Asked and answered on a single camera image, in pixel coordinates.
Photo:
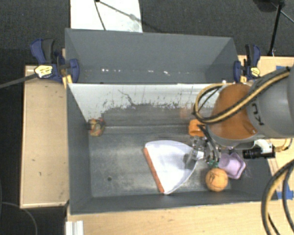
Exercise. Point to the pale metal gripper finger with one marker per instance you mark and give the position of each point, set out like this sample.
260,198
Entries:
192,159
196,144

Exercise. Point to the orange cup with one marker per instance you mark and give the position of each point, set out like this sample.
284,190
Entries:
195,128

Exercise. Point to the white cloth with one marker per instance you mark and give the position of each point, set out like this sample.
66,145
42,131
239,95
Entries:
171,165

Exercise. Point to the lilac plastic cup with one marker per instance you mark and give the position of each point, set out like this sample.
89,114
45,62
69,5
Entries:
232,166

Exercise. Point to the orange ball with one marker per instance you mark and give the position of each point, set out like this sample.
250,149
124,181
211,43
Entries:
216,180

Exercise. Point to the red-brown flat block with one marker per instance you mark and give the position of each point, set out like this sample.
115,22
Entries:
154,170

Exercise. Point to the multicoloured small toy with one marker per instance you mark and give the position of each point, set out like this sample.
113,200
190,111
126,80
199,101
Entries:
96,127

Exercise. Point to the grey metal bin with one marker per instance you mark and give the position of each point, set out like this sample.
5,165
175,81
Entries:
137,57

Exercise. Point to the pale wood board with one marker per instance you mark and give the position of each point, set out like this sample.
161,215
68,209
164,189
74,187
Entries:
44,143

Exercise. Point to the black cylinder on white bracket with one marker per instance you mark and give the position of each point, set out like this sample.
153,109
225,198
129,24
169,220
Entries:
256,152

